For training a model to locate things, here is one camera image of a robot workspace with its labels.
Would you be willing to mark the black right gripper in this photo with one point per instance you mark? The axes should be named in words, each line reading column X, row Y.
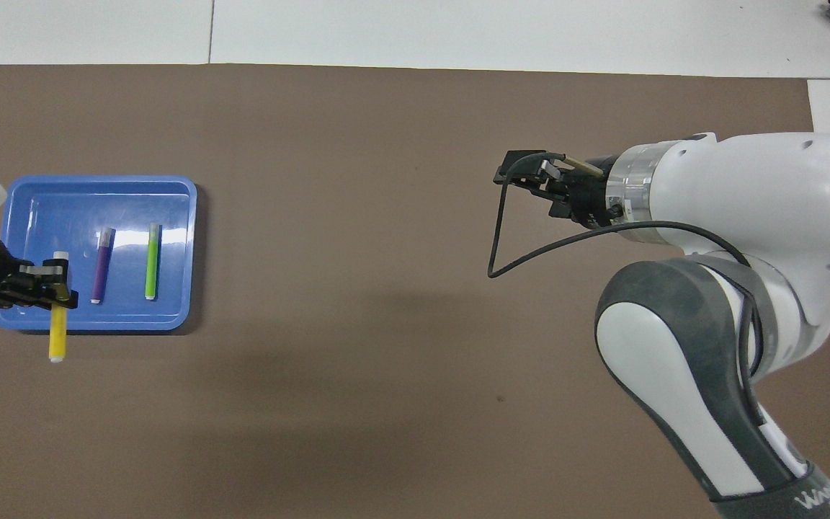
column 588, row 194

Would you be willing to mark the blue plastic tray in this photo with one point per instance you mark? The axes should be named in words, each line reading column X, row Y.
column 127, row 202

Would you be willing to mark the green highlighter pen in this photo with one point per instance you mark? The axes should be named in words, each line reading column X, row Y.
column 152, row 267

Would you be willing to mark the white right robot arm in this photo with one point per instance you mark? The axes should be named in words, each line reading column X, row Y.
column 746, row 187

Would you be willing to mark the purple highlighter pen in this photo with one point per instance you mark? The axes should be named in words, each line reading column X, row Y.
column 101, row 267

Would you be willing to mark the yellow highlighter pen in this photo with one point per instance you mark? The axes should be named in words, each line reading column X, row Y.
column 57, row 335

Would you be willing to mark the brown table mat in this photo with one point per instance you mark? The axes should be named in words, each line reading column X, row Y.
column 386, row 288

